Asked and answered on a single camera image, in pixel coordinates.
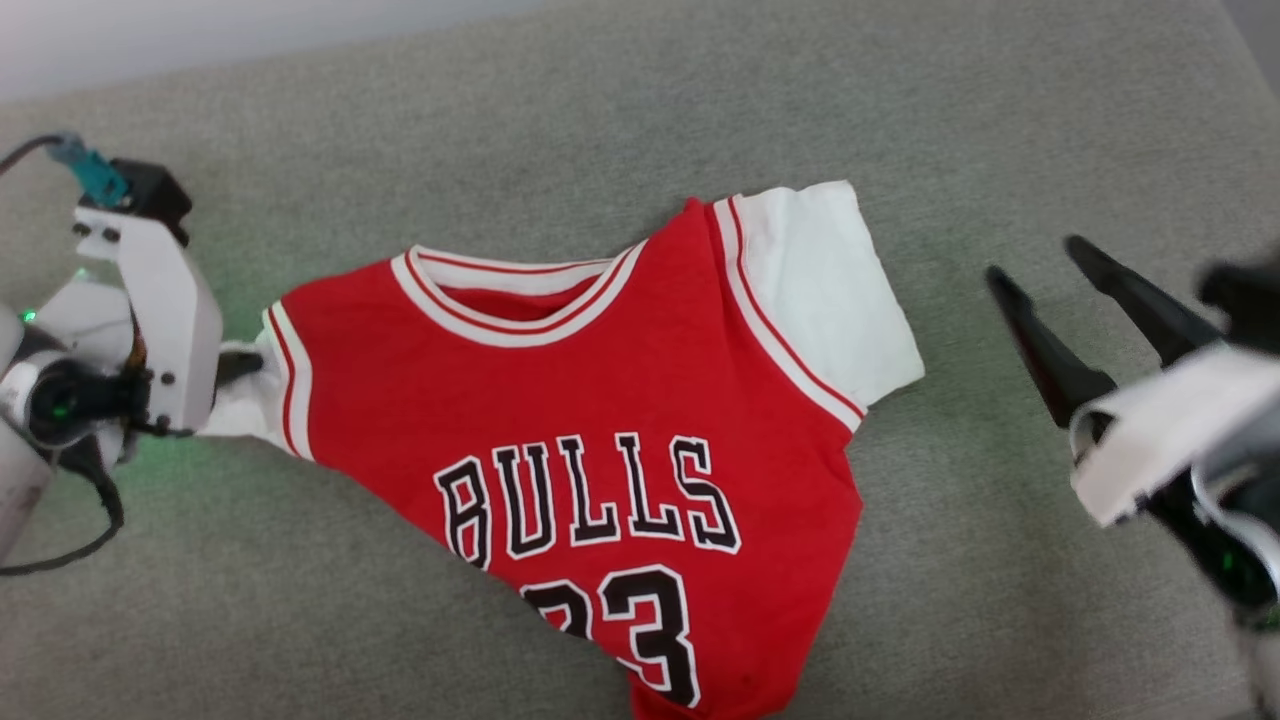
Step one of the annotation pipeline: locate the grey fabric sofa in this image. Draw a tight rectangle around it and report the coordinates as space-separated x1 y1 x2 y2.
0 0 1280 720

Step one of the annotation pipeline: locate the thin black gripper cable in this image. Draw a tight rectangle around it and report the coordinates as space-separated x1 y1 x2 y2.
0 445 127 578

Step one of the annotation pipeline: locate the teal camera cable connector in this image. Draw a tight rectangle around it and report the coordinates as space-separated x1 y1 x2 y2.
45 134 132 207

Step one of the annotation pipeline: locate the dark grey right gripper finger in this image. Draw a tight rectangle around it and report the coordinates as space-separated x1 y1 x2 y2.
985 265 1117 431
1064 235 1226 367

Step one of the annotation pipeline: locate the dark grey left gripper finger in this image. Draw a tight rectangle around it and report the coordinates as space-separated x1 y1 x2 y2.
216 350 267 390

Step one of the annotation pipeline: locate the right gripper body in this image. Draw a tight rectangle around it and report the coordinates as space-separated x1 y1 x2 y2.
1150 440 1280 626

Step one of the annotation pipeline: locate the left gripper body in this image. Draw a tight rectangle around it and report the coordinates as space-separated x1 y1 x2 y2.
10 278 151 471

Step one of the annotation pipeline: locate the black camera cable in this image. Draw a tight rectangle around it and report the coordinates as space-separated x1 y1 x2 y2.
0 133 63 179

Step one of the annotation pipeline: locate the red Bulls jersey shirt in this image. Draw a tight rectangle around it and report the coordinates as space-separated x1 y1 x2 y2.
198 180 926 720

